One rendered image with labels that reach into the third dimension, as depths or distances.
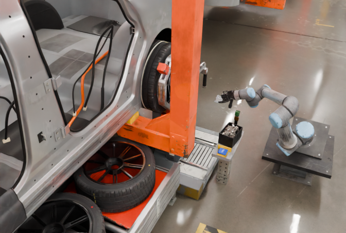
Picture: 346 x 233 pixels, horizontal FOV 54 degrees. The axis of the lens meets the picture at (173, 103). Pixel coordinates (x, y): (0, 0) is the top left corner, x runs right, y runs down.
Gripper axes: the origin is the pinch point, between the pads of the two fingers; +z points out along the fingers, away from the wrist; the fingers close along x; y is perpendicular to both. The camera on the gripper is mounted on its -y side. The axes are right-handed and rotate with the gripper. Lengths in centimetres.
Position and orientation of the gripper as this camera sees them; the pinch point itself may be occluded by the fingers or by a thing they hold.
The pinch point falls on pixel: (215, 101)
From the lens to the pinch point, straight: 320.7
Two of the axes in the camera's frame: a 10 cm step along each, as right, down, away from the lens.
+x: -3.5, 5.1, -7.8
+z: -8.5, 1.7, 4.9
